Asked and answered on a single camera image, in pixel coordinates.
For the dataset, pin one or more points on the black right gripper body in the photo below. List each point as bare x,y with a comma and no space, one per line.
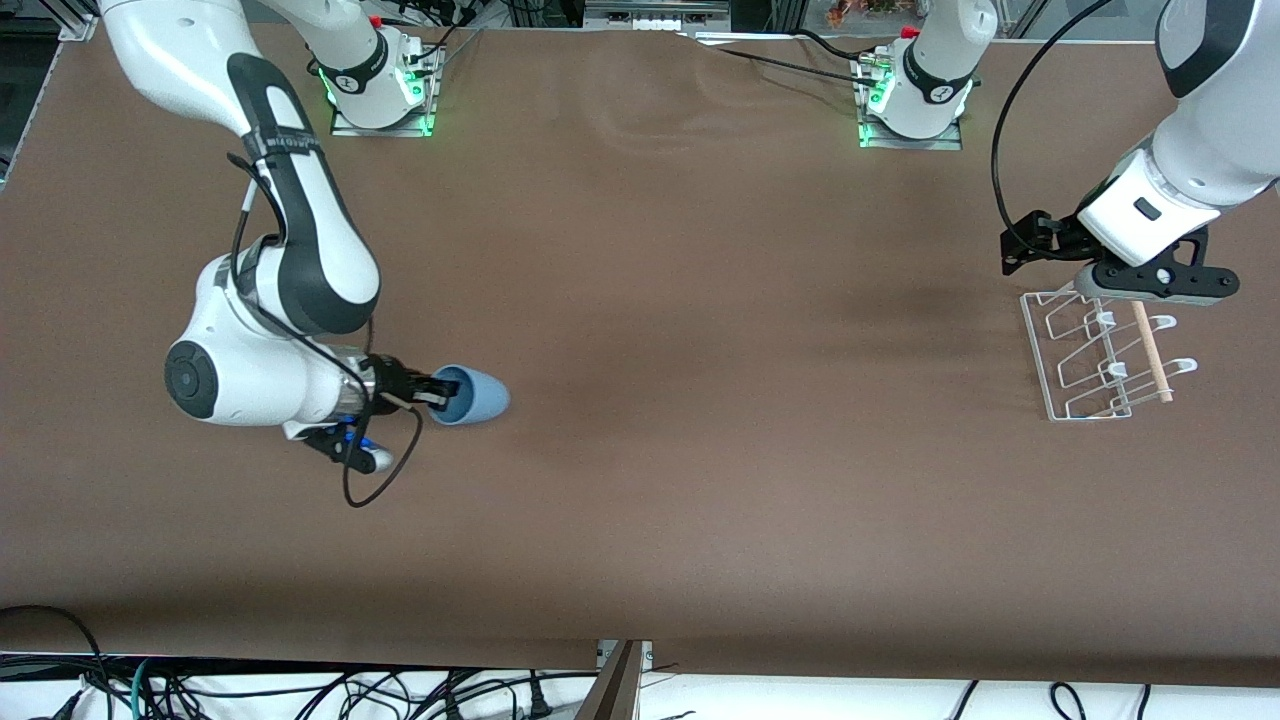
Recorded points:
396,380

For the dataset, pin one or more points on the blue plastic cup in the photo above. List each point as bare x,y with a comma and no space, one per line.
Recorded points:
480,398

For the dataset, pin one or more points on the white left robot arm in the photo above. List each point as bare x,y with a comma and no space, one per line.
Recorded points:
1210,120

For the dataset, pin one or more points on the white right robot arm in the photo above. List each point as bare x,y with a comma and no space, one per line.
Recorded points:
310,250

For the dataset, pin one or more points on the brown table cover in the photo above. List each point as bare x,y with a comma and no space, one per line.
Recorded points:
640,500

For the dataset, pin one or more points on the dark wooden beam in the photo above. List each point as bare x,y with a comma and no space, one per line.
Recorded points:
610,695

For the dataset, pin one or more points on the aluminium corner profile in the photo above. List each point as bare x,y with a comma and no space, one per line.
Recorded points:
78,18

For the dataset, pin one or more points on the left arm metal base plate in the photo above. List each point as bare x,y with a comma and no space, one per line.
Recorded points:
945,142

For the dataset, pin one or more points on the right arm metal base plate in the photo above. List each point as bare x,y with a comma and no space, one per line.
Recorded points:
345,126

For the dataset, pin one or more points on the metal table edge bracket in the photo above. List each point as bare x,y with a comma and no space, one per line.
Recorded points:
640,652

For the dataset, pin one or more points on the aluminium frame rail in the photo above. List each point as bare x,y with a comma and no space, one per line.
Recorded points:
655,12

